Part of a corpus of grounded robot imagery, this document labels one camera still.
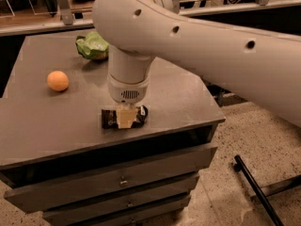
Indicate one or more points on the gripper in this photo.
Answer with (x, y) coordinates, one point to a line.
(128, 92)

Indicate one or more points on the metal railing frame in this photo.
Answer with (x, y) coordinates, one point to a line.
(23, 17)

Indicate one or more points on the dark chocolate rxbar wrapper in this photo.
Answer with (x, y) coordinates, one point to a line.
(109, 118)

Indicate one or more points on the green chip bag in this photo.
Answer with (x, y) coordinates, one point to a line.
(92, 46)

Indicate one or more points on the black metal rod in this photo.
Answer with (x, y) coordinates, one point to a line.
(241, 166)

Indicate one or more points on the orange fruit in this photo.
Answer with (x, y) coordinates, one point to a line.
(57, 80)

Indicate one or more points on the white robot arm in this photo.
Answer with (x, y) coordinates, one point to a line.
(262, 67)

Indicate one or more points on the grey drawer cabinet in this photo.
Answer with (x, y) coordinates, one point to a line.
(56, 159)

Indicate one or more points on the top drawer knob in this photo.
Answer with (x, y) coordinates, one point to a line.
(123, 182)

